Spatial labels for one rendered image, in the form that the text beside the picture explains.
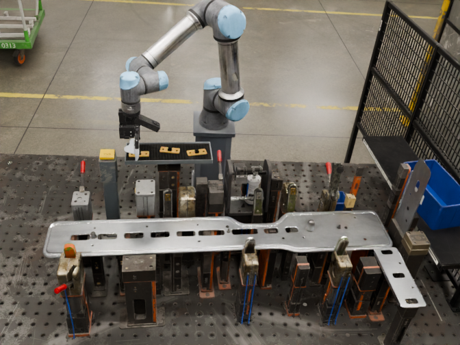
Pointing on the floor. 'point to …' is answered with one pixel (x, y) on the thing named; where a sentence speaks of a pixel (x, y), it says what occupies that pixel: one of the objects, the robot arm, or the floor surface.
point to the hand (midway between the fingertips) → (138, 150)
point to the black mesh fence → (411, 102)
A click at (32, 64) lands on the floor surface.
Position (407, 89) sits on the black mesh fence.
